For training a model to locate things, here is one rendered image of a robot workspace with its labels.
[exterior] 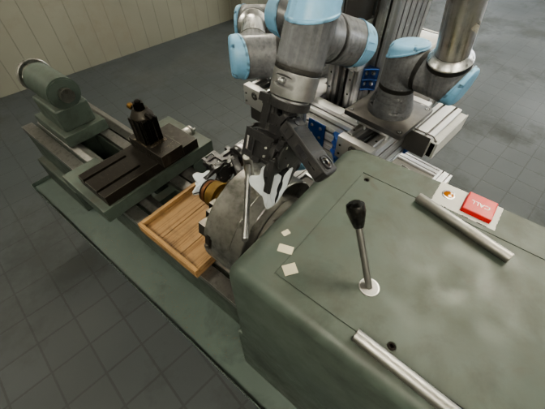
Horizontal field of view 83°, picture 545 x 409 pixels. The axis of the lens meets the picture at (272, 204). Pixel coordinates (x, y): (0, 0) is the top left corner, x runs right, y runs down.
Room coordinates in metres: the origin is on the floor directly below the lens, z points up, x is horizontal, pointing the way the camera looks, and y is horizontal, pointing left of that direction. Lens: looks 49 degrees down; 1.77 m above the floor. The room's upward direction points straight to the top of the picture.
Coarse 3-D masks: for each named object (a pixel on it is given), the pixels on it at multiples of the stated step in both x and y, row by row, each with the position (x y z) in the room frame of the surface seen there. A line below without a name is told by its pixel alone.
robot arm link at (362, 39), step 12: (348, 24) 0.51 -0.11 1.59; (360, 24) 0.54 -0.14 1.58; (348, 36) 0.50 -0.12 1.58; (360, 36) 0.52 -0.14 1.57; (372, 36) 0.55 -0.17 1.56; (348, 48) 0.50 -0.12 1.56; (360, 48) 0.52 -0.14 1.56; (372, 48) 0.54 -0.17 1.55; (336, 60) 0.50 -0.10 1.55; (348, 60) 0.51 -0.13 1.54; (360, 60) 0.53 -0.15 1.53
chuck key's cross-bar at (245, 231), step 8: (248, 136) 0.61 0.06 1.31; (248, 168) 0.50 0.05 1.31; (248, 176) 0.48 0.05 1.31; (248, 184) 0.45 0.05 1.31; (248, 192) 0.42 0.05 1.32; (248, 200) 0.40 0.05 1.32; (248, 208) 0.37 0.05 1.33; (248, 216) 0.35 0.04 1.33; (248, 224) 0.33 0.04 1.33; (248, 232) 0.31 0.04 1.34
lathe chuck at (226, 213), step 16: (240, 176) 0.55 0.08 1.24; (224, 192) 0.51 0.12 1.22; (240, 192) 0.50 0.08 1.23; (256, 192) 0.50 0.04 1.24; (224, 208) 0.47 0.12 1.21; (240, 208) 0.46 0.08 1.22; (208, 224) 0.46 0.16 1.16; (224, 224) 0.44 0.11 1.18; (224, 240) 0.42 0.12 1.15; (224, 256) 0.40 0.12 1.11
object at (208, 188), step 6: (210, 180) 0.66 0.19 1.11; (204, 186) 0.64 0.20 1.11; (210, 186) 0.63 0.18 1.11; (216, 186) 0.63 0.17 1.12; (222, 186) 0.63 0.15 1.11; (204, 192) 0.62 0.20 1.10; (210, 192) 0.61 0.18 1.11; (216, 192) 0.61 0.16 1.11; (204, 198) 0.61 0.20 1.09; (210, 198) 0.60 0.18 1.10
